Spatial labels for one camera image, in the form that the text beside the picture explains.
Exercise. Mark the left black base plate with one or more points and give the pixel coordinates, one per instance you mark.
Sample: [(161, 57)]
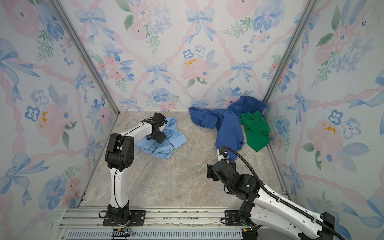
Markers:
[(137, 220)]

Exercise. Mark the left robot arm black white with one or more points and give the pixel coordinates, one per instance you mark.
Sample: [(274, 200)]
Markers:
[(119, 157)]

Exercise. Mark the dark blue shirt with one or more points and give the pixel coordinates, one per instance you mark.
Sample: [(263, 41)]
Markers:
[(227, 122)]

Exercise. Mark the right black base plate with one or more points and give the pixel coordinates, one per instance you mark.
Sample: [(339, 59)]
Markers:
[(234, 218)]

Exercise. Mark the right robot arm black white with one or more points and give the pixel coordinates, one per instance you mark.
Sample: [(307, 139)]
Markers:
[(264, 207)]

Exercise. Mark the light blue shirt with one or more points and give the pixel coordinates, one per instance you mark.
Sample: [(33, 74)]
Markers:
[(174, 140)]

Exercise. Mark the left aluminium corner post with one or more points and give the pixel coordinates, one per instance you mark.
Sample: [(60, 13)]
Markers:
[(82, 51)]

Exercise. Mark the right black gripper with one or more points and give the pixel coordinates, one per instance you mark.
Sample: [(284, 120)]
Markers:
[(210, 168)]

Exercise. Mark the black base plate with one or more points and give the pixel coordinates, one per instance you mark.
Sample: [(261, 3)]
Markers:
[(234, 218), (137, 220)]

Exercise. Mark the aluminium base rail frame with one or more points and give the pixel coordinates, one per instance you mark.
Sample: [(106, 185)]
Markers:
[(160, 224)]

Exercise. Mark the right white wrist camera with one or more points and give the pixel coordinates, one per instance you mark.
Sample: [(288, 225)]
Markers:
[(222, 155)]

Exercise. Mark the right aluminium corner post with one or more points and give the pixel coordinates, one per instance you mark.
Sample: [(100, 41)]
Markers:
[(291, 47)]

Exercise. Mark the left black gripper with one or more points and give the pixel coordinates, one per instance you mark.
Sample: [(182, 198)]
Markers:
[(161, 138)]

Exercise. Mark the aluminium corner post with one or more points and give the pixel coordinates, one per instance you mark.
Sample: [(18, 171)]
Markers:
[(82, 51), (291, 47)]

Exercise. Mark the green cloth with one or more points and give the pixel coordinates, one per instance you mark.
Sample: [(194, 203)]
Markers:
[(256, 129)]

